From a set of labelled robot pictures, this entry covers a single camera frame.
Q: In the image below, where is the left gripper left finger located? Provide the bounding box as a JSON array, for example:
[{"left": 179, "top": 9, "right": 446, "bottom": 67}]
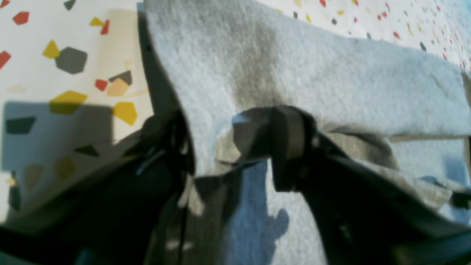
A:
[{"left": 1, "top": 111, "right": 193, "bottom": 265}]

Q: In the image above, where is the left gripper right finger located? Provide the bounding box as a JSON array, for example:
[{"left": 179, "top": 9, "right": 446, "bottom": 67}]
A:
[{"left": 232, "top": 106, "right": 470, "bottom": 265}]

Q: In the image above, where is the grey T-shirt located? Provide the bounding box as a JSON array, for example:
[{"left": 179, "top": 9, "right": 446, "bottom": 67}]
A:
[{"left": 144, "top": 0, "right": 470, "bottom": 265}]

